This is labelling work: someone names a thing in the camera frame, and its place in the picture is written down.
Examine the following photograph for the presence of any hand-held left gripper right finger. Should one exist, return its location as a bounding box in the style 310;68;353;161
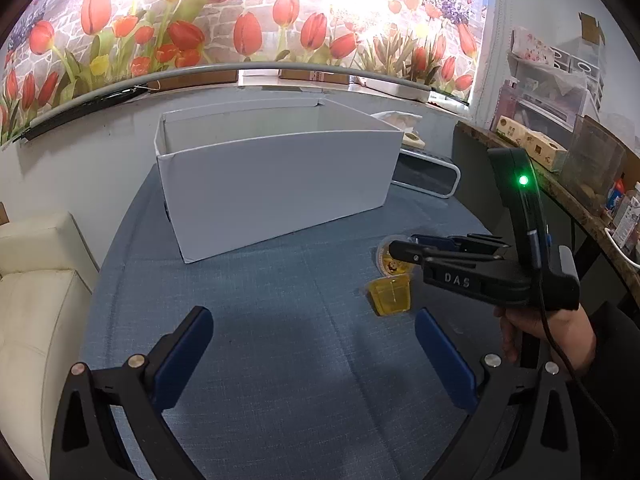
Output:
415;308;583;480

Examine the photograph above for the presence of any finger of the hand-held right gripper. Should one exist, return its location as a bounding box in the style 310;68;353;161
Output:
388;239;503;267
410;233;511;256

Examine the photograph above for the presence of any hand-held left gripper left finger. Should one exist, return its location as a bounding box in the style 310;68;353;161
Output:
49;306;215;480

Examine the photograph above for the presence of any yellow jelly cup printed lid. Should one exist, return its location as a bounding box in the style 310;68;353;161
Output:
376;235;421;279

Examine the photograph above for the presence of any plain yellow jelly cup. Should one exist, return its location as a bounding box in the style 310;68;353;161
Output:
364;280;412;317

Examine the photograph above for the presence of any white cardboard box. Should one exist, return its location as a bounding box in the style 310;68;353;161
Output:
152;97;405;264

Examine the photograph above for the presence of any person's right forearm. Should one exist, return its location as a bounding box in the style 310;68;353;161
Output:
567;302;640;480

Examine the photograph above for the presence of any person's right hand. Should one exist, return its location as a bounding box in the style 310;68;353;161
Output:
495;304;599;377

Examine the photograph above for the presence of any white-rimmed black tray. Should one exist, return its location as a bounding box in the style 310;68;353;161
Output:
391;146;461;198

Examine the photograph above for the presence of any brown stone counter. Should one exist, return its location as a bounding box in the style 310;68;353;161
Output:
452;121;640;281

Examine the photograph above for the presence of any wooden shape block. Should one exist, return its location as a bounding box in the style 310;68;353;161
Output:
494;115;532;145
522;131;569;172

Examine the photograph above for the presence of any clear plastic container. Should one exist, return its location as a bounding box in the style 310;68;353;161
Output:
559;114;627;213

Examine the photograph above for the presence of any cream leather sofa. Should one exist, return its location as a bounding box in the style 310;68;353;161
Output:
0;211;101;478

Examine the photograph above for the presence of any white drawer shelf unit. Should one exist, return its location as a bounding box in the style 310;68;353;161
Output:
499;25;603;137

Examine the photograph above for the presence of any small cardboard box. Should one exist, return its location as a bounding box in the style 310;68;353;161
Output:
578;11;607;47

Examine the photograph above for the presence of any white cable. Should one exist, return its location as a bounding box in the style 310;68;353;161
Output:
602;226;640;262

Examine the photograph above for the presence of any black cable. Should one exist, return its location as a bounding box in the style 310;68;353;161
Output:
539;305;623;448

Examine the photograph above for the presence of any grey wall rail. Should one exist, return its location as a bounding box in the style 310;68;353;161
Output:
19;62;432;142

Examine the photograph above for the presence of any tulip wall poster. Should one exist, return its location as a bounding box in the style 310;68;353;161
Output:
0;0;493;146

